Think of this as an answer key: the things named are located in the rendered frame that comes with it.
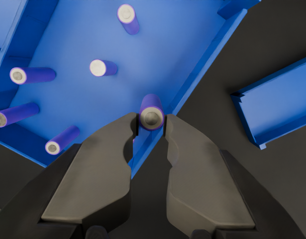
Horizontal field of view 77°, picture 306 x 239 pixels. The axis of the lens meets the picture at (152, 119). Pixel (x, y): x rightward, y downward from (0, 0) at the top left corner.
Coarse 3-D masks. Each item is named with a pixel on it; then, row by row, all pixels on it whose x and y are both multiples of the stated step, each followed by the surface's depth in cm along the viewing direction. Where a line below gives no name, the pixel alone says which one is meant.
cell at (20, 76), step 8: (16, 72) 20; (24, 72) 20; (32, 72) 21; (40, 72) 23; (48, 72) 25; (16, 80) 20; (24, 80) 20; (32, 80) 22; (40, 80) 23; (48, 80) 25
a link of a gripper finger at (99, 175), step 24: (120, 120) 11; (96, 144) 9; (120, 144) 9; (72, 168) 8; (96, 168) 8; (120, 168) 8; (72, 192) 7; (96, 192) 7; (120, 192) 7; (48, 216) 6; (72, 216) 6; (96, 216) 6; (120, 216) 7
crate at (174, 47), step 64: (64, 0) 24; (128, 0) 24; (192, 0) 24; (256, 0) 18; (0, 64) 21; (64, 64) 26; (128, 64) 26; (192, 64) 26; (0, 128) 25; (64, 128) 28
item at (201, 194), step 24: (168, 120) 12; (168, 144) 10; (192, 144) 10; (192, 168) 8; (216, 168) 8; (168, 192) 8; (192, 192) 7; (216, 192) 7; (168, 216) 8; (192, 216) 7; (216, 216) 6; (240, 216) 6
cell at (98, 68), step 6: (96, 60) 20; (102, 60) 20; (90, 66) 20; (96, 66) 20; (102, 66) 20; (108, 66) 21; (114, 66) 24; (96, 72) 20; (102, 72) 20; (108, 72) 21; (114, 72) 25
